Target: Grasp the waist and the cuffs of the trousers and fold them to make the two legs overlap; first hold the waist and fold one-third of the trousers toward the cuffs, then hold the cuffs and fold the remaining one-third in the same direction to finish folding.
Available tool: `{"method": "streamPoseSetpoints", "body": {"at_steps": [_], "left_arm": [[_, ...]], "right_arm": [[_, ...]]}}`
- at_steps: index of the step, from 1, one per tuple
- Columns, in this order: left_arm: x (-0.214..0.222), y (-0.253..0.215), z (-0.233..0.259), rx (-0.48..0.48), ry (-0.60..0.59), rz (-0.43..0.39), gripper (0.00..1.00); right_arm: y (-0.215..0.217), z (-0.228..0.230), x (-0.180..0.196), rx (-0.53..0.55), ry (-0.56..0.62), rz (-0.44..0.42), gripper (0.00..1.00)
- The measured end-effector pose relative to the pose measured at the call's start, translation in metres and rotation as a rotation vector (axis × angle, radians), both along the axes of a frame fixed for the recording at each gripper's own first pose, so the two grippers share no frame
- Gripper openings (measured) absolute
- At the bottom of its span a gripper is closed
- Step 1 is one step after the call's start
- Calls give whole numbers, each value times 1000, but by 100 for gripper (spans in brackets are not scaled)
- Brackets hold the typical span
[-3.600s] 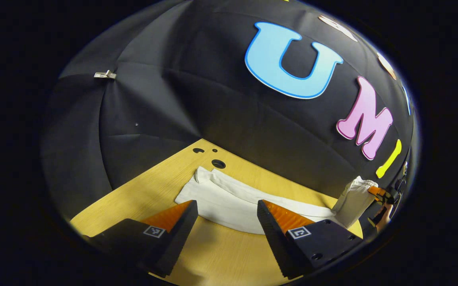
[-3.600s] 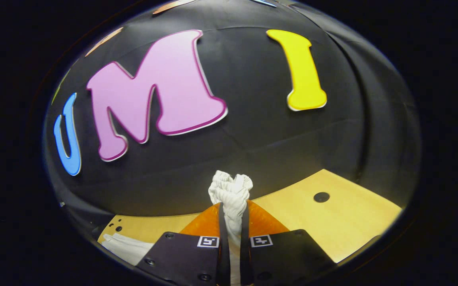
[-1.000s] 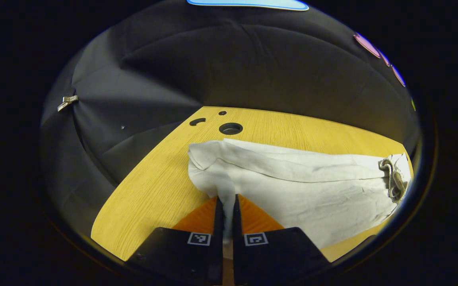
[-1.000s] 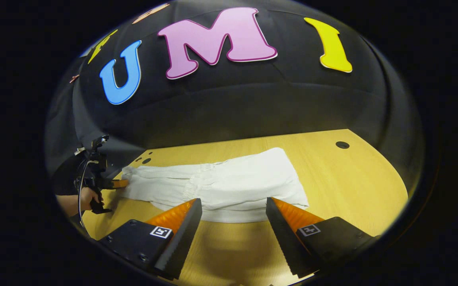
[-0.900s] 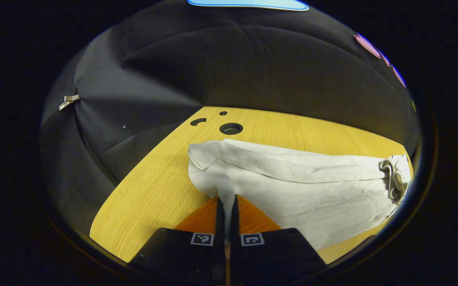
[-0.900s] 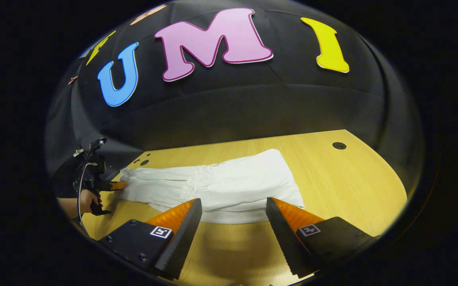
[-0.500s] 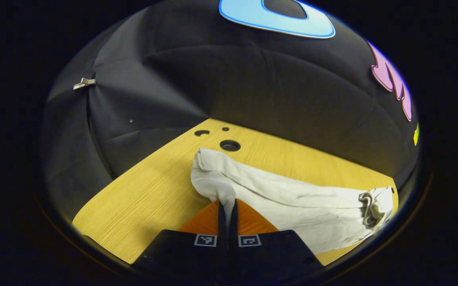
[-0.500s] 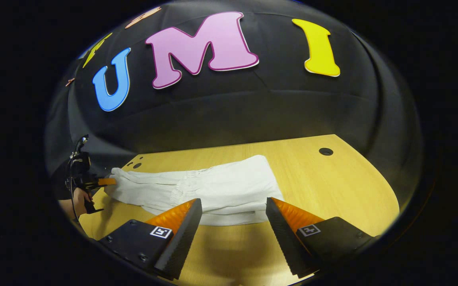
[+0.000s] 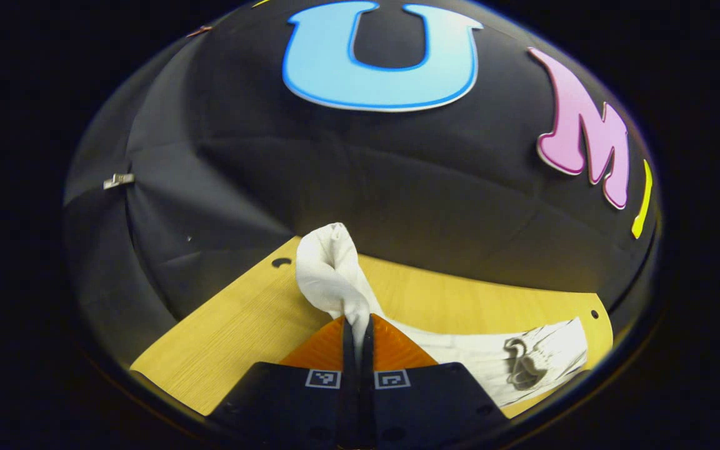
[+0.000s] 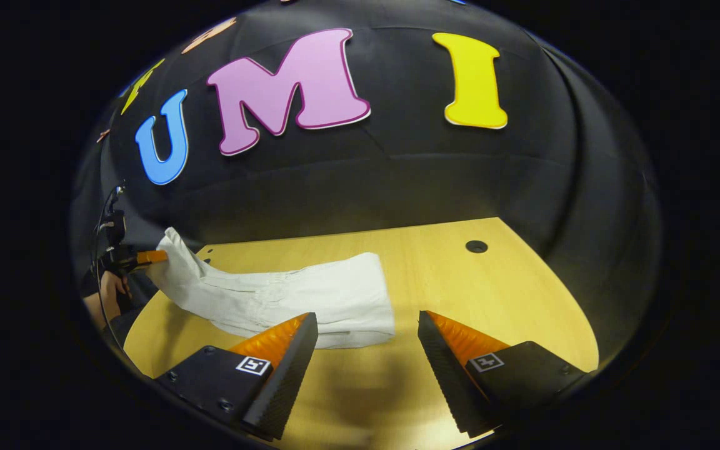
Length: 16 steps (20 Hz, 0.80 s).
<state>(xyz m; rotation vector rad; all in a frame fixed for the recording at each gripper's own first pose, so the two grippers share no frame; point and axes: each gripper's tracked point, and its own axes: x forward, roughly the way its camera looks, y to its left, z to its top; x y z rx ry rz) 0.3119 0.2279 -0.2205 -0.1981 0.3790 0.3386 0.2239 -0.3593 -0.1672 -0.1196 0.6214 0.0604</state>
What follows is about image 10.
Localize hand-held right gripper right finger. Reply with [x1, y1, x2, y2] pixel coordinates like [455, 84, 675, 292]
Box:
[418, 311, 588, 438]

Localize black backdrop cloth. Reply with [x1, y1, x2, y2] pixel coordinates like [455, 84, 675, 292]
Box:
[72, 0, 664, 363]

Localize white jeans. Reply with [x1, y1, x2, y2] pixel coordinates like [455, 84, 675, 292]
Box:
[146, 227, 396, 349]

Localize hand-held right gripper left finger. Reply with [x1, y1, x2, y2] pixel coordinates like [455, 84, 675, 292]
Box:
[155, 312, 319, 441]

